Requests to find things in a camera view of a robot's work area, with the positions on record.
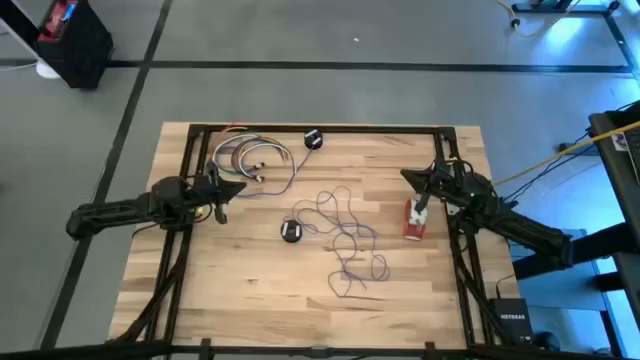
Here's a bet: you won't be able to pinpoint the black bin red contents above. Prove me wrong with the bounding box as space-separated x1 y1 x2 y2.
34 0 114 90

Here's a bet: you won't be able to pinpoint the orange thin wire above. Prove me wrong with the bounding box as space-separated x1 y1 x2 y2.
209 121 291 166

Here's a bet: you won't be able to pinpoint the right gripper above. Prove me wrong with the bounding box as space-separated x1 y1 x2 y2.
400 160 481 214

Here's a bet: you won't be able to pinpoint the long yellow cable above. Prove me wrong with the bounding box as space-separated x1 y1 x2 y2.
492 119 640 187

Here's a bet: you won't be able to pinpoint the white round object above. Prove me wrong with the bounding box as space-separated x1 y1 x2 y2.
35 58 62 80

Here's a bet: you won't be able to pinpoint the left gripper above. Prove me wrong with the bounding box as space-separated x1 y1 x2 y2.
189 162 247 225

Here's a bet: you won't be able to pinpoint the purple thin wire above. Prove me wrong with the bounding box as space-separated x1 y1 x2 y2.
232 138 267 177

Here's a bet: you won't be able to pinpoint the black desk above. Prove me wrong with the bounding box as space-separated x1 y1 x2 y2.
512 102 640 321

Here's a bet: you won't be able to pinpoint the long blue cord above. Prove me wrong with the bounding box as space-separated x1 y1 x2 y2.
291 185 392 300
204 132 316 200

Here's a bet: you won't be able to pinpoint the red tape dispenser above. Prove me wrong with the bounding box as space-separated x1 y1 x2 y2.
402 197 430 242

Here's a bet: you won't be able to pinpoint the black floor cables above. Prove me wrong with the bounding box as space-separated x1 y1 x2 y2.
502 99 640 204

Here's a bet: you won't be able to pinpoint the white thin wire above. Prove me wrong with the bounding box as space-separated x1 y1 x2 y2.
210 132 266 182

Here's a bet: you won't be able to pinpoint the black Netgear network switch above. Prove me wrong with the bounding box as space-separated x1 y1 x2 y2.
488 298 534 344

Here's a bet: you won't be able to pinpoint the yellow cable black plug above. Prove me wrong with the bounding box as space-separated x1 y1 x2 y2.
494 0 584 39

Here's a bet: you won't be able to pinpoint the black stand base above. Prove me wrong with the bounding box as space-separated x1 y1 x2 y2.
510 0 621 16

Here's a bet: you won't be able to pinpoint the grey floor platform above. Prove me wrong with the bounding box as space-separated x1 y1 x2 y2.
504 227 619 354

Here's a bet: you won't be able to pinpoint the laptop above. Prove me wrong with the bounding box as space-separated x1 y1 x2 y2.
624 129 640 186

